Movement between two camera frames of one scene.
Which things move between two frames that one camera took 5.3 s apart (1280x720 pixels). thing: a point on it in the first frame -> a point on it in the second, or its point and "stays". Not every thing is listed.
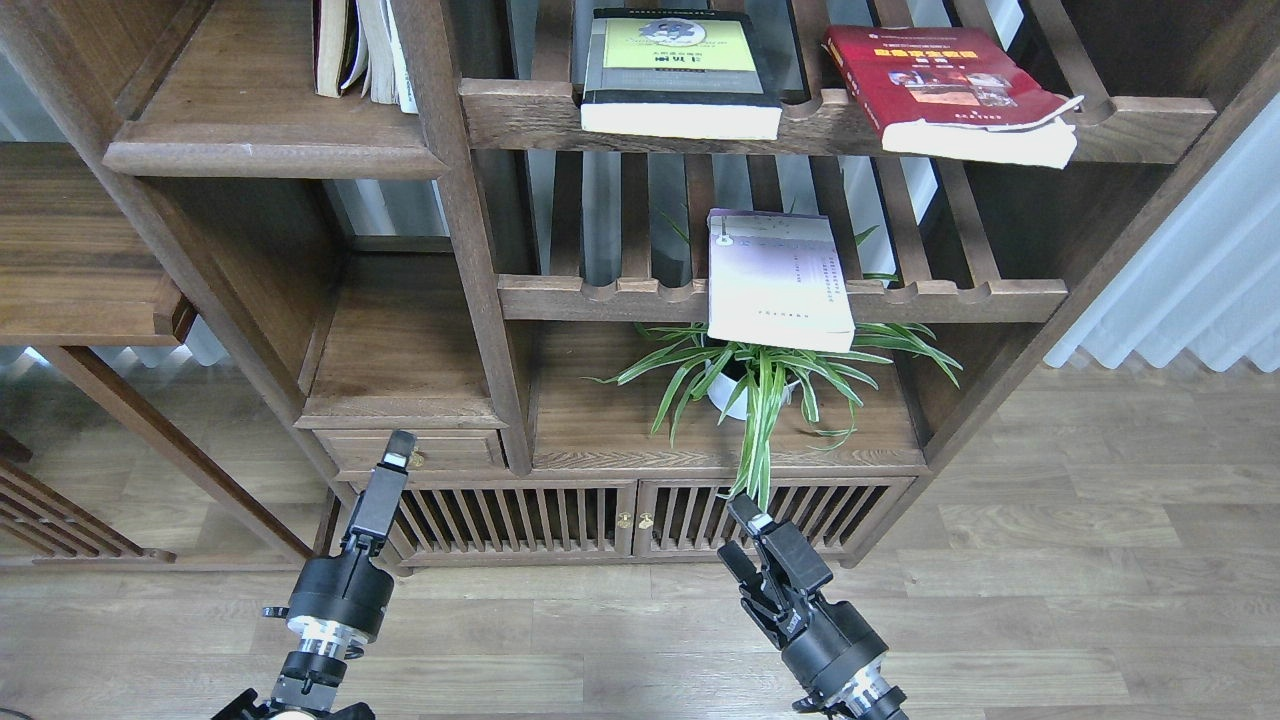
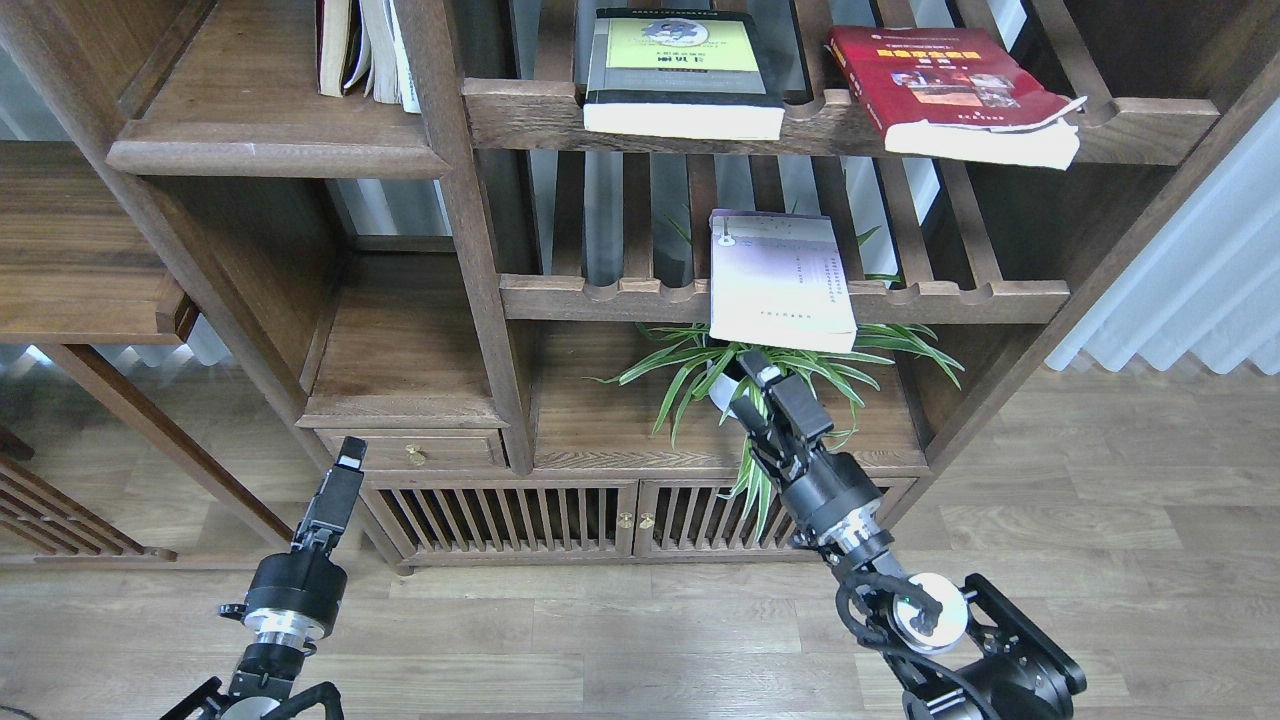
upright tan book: (329, 25) stays
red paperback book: (953, 95) stays
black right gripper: (824, 643) -> (830, 494)
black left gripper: (346, 591) -> (293, 598)
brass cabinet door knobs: (625, 522) stays
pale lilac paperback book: (778, 278) stays
